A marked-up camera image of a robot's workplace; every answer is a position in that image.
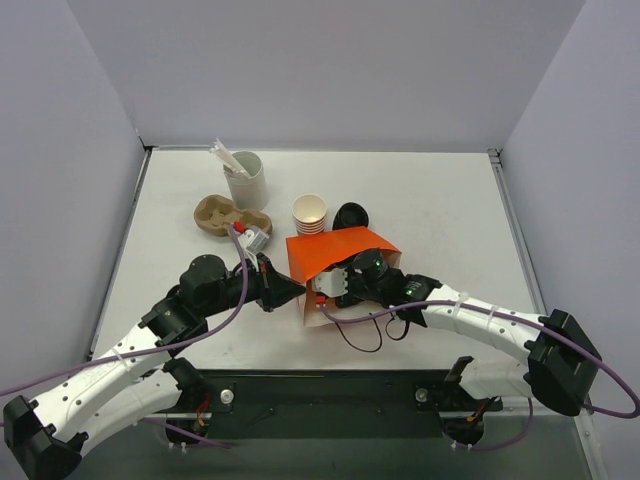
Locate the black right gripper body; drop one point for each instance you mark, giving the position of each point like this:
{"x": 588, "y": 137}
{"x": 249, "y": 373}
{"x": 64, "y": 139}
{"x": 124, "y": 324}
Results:
{"x": 348, "y": 288}

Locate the white wrapped stirrers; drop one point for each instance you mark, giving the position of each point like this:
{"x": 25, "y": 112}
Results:
{"x": 228, "y": 160}

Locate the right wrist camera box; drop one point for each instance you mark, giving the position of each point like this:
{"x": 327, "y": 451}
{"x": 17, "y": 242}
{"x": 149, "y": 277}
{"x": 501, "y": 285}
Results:
{"x": 331, "y": 284}

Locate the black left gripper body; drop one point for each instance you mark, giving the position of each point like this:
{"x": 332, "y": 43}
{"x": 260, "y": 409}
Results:
{"x": 267, "y": 284}

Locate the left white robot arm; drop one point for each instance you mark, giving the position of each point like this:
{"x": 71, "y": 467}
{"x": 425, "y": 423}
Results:
{"x": 142, "y": 374}

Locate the stack of black cup lids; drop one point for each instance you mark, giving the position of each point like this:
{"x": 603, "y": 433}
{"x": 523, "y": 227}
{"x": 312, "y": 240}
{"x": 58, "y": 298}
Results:
{"x": 350, "y": 215}

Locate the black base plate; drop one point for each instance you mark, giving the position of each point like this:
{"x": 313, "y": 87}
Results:
{"x": 236, "y": 405}

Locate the white cylindrical holder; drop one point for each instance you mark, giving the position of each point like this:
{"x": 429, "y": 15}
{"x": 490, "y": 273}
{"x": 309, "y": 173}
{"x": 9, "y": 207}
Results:
{"x": 251, "y": 192}

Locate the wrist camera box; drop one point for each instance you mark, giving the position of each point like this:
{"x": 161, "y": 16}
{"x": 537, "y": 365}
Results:
{"x": 331, "y": 284}
{"x": 252, "y": 239}

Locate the orange paper takeout bag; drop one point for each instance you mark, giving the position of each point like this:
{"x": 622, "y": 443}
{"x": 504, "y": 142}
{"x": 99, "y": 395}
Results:
{"x": 316, "y": 254}

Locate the brown pulp cup carrier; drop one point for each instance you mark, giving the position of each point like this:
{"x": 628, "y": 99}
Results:
{"x": 216, "y": 214}

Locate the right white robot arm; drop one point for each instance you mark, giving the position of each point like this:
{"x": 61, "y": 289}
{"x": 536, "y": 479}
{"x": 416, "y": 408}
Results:
{"x": 553, "y": 359}

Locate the stack of brown paper cups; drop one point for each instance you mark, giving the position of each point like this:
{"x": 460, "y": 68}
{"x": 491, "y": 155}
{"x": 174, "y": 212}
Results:
{"x": 309, "y": 213}

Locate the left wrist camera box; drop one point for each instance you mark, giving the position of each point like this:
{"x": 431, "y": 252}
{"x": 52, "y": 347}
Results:
{"x": 252, "y": 239}

